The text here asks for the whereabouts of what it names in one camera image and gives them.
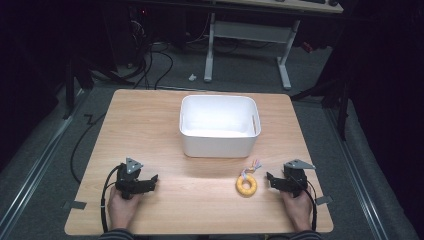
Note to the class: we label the grey tape strip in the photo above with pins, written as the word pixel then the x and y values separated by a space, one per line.
pixel 75 205
pixel 324 200

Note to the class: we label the metal floor rail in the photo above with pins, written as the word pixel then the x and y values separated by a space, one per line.
pixel 360 180
pixel 40 156

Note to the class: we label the white plastic bin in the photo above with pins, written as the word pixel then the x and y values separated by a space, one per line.
pixel 220 126

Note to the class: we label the black stand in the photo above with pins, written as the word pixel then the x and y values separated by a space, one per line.
pixel 343 100
pixel 71 86

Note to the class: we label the desk with white metal legs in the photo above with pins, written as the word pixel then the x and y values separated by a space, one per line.
pixel 250 31

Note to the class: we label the person's right hand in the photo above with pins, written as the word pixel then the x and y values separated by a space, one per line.
pixel 300 210

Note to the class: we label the person's left hand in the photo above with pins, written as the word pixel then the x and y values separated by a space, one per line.
pixel 121 210

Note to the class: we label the dark computer tower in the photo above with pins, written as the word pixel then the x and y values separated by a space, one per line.
pixel 138 30

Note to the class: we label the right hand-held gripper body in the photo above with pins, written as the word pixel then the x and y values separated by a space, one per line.
pixel 296 180

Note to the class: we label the small red object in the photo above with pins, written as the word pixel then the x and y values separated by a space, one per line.
pixel 307 47

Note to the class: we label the white scrap on floor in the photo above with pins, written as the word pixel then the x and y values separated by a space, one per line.
pixel 192 77

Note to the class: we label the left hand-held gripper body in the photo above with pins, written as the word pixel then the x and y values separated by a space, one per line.
pixel 128 181

